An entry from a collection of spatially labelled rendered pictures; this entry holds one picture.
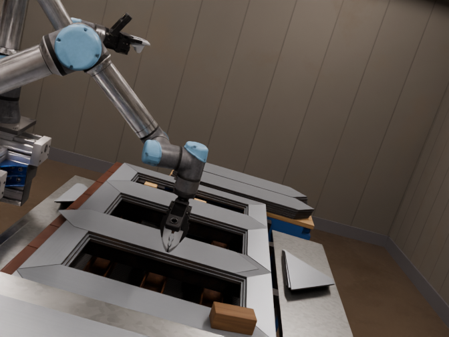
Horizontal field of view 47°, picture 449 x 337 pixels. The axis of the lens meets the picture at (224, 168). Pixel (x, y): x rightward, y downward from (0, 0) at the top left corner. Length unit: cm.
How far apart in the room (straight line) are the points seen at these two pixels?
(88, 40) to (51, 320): 77
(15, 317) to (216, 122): 406
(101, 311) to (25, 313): 15
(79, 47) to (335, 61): 371
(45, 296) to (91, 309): 9
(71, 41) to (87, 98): 351
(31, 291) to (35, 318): 12
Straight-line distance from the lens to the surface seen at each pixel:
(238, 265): 186
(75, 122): 501
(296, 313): 190
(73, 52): 144
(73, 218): 189
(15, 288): 107
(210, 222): 220
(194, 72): 480
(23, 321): 94
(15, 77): 150
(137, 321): 103
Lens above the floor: 161
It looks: 15 degrees down
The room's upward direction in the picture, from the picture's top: 17 degrees clockwise
